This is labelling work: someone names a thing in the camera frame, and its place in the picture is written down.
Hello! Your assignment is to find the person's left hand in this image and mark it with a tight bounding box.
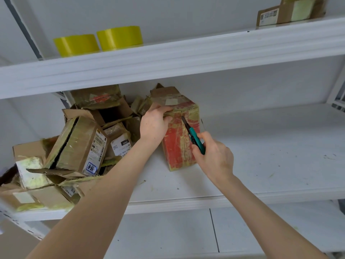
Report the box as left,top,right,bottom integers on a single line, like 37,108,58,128
140,103,173,145

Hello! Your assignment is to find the person's right hand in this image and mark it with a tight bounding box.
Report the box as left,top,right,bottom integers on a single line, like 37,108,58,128
192,131,235,184

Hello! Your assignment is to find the teal utility knife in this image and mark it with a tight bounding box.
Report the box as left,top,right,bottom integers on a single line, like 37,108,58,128
181,115,206,155

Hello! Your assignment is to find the red printed cardboard box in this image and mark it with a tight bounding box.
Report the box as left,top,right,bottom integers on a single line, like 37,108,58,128
149,86,203,172

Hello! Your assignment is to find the person's left forearm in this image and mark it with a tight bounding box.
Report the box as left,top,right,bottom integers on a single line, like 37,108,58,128
26,137,163,259

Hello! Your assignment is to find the person's right forearm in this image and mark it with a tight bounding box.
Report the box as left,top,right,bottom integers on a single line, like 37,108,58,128
207,172,329,259

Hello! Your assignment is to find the white metal shelf unit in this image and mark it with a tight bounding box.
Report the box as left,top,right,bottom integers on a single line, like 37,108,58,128
0,0,345,259

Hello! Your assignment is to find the pile of taped cardboard boxes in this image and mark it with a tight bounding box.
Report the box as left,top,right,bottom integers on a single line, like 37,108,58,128
0,83,155,213

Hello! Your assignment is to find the yellow tape roll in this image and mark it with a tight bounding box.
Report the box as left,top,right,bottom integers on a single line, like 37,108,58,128
96,26,143,52
53,34,100,58

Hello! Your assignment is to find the small white-labelled cardboard box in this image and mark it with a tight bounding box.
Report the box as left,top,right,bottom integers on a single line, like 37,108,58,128
256,5,282,27

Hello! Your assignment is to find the yellow-taped brown cardboard box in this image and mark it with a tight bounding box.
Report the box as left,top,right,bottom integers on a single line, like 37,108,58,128
279,0,328,24

